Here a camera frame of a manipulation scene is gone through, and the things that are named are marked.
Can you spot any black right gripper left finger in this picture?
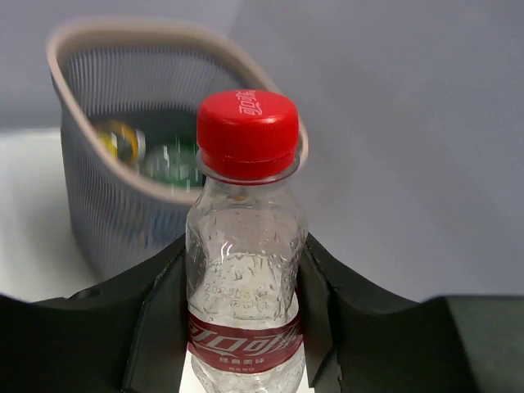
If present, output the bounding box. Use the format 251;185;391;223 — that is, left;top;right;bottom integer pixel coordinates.
1;239;187;392

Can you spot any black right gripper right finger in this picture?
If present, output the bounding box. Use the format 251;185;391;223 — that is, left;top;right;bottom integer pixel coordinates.
298;237;523;392

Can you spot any red label cola bottle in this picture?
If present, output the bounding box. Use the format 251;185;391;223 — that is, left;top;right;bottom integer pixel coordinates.
185;89;308;392

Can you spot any green plastic bottle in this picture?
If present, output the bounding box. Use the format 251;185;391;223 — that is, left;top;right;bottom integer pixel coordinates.
141;142;204;192

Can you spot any yellow label clear bottle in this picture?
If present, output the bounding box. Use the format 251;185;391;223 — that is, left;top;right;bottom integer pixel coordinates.
94;120;147;166

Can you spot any grey mesh waste bin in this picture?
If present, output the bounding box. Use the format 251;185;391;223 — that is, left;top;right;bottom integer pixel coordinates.
46;16;309;283

